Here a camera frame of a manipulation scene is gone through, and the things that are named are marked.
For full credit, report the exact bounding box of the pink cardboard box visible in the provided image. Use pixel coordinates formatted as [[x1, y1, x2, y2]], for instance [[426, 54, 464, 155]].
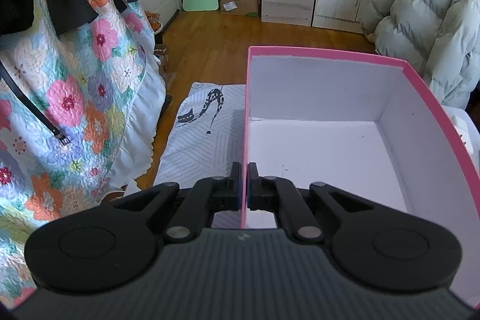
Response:
[[243, 46, 479, 305]]

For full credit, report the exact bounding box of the floral quilt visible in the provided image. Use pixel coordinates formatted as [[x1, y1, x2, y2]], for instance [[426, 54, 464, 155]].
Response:
[[1, 0, 166, 308]]

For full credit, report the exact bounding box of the white cat-print table cloth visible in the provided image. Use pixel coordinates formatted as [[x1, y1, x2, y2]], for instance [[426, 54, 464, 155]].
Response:
[[154, 83, 245, 241]]

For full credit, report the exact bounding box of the grey puffer jacket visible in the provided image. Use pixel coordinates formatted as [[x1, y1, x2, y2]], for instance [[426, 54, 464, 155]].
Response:
[[360, 0, 479, 109]]

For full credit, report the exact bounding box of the brown cardboard box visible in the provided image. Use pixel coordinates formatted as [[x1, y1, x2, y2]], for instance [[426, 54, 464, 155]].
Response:
[[220, 0, 260, 17]]

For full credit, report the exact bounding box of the black strap with buckle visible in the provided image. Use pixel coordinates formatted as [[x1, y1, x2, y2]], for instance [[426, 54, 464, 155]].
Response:
[[0, 61, 73, 146]]

